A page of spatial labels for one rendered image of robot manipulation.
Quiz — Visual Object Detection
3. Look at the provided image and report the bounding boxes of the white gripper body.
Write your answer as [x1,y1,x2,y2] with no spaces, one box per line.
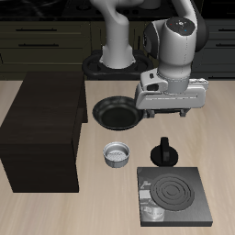
[134,76,210,111]

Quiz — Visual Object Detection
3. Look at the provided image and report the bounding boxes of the round black stove knob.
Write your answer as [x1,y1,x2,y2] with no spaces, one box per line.
[150,136,181,168]

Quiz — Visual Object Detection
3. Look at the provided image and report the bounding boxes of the dark grey stove plate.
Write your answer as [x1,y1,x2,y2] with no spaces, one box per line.
[136,166,214,228]

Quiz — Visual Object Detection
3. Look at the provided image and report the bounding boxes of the black frying pan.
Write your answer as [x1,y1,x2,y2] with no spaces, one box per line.
[92,95,149,131]

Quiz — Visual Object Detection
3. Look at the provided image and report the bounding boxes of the small grey fluted dish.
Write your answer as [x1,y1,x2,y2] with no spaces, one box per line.
[102,141,131,169]

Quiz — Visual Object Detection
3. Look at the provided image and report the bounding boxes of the dark wooden cabinet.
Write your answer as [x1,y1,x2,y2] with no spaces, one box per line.
[0,71,89,194]

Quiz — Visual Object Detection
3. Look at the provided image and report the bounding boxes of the dark kitchen cupboards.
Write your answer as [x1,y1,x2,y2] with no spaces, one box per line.
[0,0,235,81]

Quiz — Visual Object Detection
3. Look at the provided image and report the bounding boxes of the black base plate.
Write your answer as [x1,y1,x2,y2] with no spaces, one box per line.
[82,49,155,77]

